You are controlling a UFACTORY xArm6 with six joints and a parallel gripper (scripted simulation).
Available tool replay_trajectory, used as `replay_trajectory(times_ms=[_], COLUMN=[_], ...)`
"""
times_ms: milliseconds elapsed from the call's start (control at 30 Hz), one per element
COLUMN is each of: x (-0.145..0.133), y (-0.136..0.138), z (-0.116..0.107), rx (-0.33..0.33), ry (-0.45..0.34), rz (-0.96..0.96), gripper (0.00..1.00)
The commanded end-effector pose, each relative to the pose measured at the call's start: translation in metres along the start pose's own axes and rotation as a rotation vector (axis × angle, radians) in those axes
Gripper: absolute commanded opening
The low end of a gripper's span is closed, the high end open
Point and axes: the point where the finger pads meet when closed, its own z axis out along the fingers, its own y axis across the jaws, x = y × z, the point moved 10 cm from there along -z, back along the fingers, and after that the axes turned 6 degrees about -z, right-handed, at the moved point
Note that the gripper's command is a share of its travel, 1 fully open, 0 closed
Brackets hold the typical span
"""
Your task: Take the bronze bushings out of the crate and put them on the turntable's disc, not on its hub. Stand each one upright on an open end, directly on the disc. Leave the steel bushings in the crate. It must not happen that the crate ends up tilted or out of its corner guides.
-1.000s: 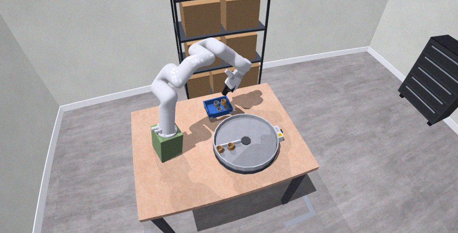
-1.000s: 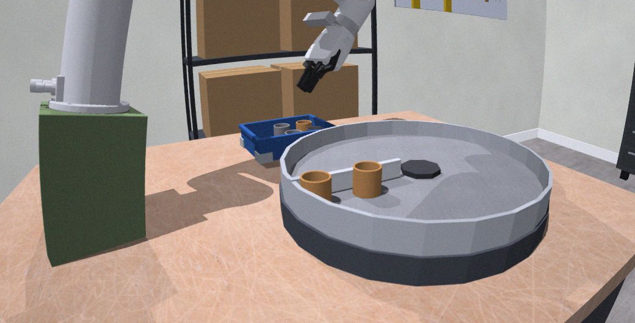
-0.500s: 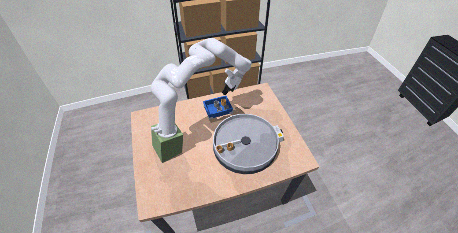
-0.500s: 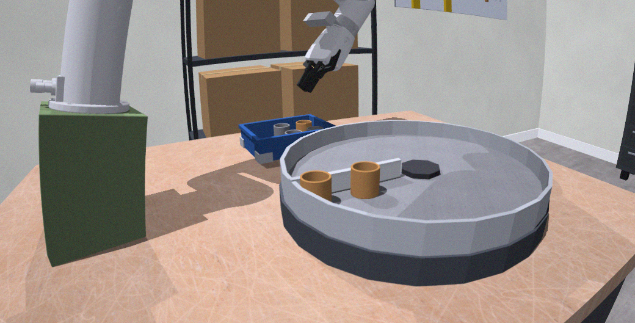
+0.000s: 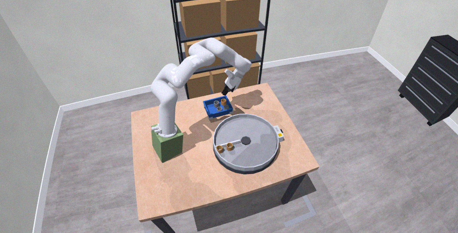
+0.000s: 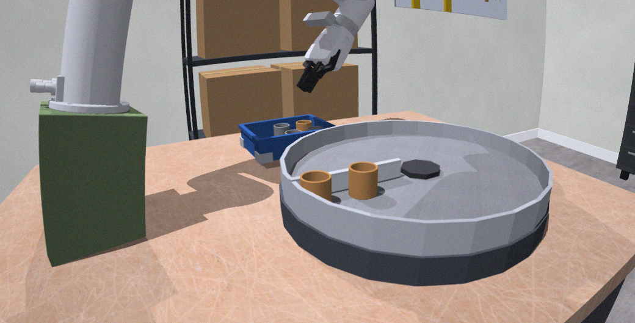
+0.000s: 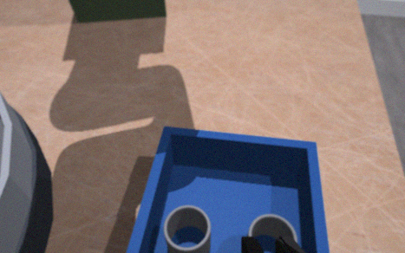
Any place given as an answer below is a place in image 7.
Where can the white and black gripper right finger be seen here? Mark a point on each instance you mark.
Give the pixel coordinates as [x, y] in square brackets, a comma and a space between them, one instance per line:
[287, 245]

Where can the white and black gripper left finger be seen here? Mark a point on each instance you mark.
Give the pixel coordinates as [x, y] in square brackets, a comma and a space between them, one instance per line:
[250, 245]

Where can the blue open-top crate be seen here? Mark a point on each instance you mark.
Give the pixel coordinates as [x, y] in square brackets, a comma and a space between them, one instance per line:
[233, 178]

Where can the grey metal bushing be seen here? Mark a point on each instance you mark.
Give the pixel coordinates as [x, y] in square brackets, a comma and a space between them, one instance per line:
[183, 216]
[271, 225]

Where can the grey round turntable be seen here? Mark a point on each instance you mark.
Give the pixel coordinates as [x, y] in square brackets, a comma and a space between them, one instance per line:
[26, 200]

